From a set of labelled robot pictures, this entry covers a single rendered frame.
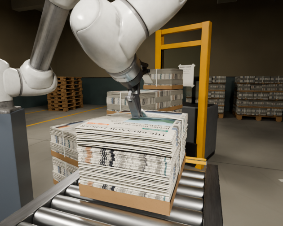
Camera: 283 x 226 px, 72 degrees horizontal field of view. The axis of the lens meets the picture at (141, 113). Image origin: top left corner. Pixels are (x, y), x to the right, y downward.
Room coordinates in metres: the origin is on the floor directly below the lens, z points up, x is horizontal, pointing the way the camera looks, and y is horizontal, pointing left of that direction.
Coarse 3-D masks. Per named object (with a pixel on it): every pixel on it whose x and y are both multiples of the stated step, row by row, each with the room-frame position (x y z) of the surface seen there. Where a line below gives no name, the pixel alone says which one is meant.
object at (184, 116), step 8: (120, 112) 0.80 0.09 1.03; (152, 112) 0.80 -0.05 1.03; (160, 112) 0.80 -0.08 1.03; (168, 112) 0.81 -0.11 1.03; (176, 112) 0.81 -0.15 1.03; (184, 120) 0.69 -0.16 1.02; (184, 128) 0.71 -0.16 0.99; (184, 136) 0.73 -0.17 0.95; (184, 144) 0.78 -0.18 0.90; (184, 152) 0.79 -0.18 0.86
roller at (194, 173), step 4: (184, 172) 0.74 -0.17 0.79; (188, 172) 0.73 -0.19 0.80; (192, 172) 0.73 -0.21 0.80; (196, 172) 0.73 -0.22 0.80; (200, 172) 0.73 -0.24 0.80; (204, 172) 0.73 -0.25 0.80; (188, 176) 0.73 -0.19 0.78; (192, 176) 0.72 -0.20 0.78; (196, 176) 0.72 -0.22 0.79; (200, 176) 0.71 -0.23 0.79; (204, 176) 0.72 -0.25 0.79; (204, 180) 0.71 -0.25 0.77
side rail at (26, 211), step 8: (72, 176) 0.69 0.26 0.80; (56, 184) 0.63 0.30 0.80; (64, 184) 0.63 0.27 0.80; (72, 184) 0.65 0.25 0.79; (48, 192) 0.58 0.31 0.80; (56, 192) 0.58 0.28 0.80; (64, 192) 0.61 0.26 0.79; (32, 200) 0.54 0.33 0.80; (40, 200) 0.54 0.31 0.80; (48, 200) 0.54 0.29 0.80; (24, 208) 0.50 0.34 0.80; (32, 208) 0.50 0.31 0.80; (16, 216) 0.47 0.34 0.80; (24, 216) 0.47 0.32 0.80; (32, 216) 0.49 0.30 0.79; (0, 224) 0.44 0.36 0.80; (8, 224) 0.44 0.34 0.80; (16, 224) 0.44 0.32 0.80
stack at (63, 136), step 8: (88, 120) 1.62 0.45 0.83; (56, 128) 1.33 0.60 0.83; (64, 128) 1.33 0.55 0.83; (72, 128) 1.33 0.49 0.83; (56, 136) 1.34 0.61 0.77; (64, 136) 1.27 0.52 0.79; (72, 136) 1.21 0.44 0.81; (56, 144) 1.33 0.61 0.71; (64, 144) 1.28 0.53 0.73; (72, 144) 1.22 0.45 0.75; (64, 152) 1.27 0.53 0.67; (72, 152) 1.22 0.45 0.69; (56, 160) 1.35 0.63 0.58; (56, 168) 1.36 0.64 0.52; (64, 168) 1.29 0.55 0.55; (72, 168) 1.23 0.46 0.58; (56, 176) 1.35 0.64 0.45; (64, 176) 1.29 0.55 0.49
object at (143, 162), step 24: (96, 120) 0.62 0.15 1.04; (120, 120) 0.62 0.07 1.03; (144, 120) 0.63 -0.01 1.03; (96, 144) 0.53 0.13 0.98; (120, 144) 0.50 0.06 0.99; (144, 144) 0.48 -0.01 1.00; (168, 144) 0.46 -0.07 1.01; (96, 168) 0.54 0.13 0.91; (120, 168) 0.52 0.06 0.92; (144, 168) 0.49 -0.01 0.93; (168, 168) 0.47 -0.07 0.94; (144, 192) 0.49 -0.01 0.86; (168, 192) 0.47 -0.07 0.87
